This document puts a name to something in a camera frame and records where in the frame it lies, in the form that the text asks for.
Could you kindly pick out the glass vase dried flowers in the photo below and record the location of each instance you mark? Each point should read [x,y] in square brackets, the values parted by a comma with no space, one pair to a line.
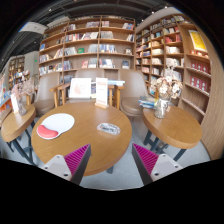
[167,87]
[20,90]

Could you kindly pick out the round wooden right table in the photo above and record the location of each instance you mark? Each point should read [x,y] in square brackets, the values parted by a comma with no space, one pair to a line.
[178,128]

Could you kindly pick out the round wooden table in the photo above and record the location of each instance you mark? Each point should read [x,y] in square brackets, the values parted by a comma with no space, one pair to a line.
[14,125]
[178,128]
[106,149]

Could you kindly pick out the glass vase dried flowers right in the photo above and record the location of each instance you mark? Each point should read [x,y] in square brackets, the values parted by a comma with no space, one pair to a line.
[167,87]

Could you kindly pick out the far wooden bookshelf left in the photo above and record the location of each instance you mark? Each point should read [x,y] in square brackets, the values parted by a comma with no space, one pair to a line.
[17,71]

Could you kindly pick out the white mouse pad red rest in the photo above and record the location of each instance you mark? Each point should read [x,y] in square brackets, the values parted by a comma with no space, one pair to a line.
[54,125]

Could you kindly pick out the wooden chair centre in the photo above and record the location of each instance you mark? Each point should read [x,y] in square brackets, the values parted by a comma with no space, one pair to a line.
[114,87]

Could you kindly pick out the yellow poster on shelf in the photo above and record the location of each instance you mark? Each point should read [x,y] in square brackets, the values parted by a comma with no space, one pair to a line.
[197,41]

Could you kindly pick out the glass vase dried flowers left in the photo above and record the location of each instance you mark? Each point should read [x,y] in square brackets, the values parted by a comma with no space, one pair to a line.
[20,90]

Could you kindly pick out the white picture board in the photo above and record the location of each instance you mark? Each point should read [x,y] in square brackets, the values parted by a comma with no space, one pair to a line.
[80,88]

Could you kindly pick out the round wooden left table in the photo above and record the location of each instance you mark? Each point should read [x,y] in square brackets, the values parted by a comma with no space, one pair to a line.
[14,125]

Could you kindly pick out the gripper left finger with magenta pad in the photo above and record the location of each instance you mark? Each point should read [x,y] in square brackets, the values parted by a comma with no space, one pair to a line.
[70,167]

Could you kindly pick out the beige armchair left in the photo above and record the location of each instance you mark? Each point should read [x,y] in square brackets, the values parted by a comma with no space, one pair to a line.
[44,101]

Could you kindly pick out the stack of books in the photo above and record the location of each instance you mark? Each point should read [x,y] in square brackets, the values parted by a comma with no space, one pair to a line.
[147,102]

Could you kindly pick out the round wooden centre table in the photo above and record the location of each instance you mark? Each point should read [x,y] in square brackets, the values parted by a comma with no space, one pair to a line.
[106,149]

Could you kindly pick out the beige armchair right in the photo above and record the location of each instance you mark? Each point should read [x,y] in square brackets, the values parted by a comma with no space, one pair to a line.
[134,88]

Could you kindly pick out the white standing sign wooden base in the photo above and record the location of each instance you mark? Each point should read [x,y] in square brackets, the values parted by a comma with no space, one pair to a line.
[102,92]

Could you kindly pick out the large wooden bookshelf centre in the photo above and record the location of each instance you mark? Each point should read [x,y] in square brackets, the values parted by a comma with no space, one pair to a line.
[98,41]

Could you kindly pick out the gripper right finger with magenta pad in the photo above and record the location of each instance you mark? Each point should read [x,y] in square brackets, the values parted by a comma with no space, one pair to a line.
[152,166]

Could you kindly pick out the small white card left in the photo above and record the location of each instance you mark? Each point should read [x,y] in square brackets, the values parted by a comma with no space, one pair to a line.
[14,103]

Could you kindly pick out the curved wooden bookshelf right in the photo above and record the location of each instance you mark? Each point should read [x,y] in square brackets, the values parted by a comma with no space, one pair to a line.
[164,37]

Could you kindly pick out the beige armchair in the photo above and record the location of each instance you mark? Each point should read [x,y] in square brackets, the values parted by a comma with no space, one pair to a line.
[44,101]
[134,88]

